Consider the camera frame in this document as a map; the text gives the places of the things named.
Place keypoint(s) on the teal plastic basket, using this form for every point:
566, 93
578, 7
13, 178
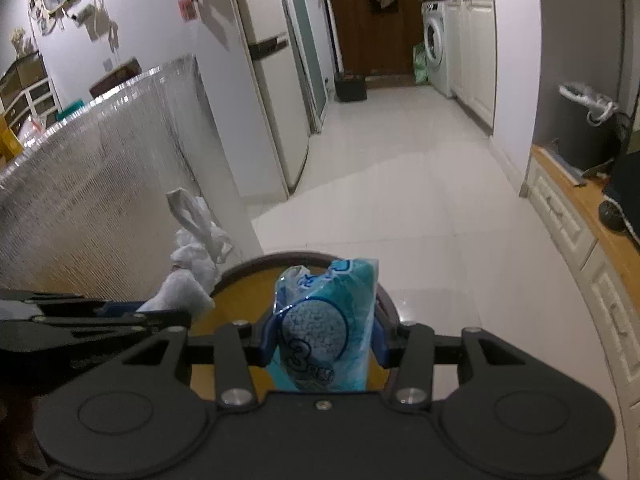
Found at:
75, 110

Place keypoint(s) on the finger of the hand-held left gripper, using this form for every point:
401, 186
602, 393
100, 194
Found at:
90, 332
75, 305

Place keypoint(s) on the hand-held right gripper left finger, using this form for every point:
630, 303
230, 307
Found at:
269, 340

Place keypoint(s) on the yellow box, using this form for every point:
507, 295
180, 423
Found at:
10, 140

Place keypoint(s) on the brown chair back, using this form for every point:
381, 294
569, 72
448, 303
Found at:
115, 77

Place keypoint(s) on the beige refrigerator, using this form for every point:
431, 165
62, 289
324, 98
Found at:
270, 85

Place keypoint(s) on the brown wooden door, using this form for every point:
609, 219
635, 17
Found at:
355, 35

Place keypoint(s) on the teal glass door panel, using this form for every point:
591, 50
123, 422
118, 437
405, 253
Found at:
305, 35

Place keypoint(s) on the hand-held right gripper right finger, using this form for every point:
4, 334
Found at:
380, 340

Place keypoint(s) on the wall socket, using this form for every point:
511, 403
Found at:
108, 64

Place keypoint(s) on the white drawer cabinet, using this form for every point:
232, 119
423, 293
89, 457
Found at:
30, 105

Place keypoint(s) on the yellow trash bin dark rim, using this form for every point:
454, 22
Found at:
240, 300

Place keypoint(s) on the black round object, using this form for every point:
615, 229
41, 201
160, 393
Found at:
611, 215

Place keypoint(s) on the blue tissue packet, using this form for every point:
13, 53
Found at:
325, 330

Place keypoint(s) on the green plastic bag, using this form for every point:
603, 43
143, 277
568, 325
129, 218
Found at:
421, 65

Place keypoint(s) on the grey trash can white liner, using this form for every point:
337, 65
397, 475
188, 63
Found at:
585, 130

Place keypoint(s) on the dark printed cloth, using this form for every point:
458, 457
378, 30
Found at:
625, 185

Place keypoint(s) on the glass tank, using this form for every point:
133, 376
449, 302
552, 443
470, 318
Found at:
22, 70

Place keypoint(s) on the black floor bin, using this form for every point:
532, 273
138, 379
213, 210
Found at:
351, 89

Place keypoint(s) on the white washing machine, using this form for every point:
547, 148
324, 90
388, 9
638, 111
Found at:
440, 45

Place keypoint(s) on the dried flower bunch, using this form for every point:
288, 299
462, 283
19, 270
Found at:
22, 40

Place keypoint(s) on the silver foil screen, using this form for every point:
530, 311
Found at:
100, 185

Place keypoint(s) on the white plastic bag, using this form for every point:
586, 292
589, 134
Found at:
192, 260

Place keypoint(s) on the white kitchen cabinet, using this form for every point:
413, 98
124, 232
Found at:
475, 60

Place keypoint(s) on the pink hanging tag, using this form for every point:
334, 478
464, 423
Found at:
186, 9

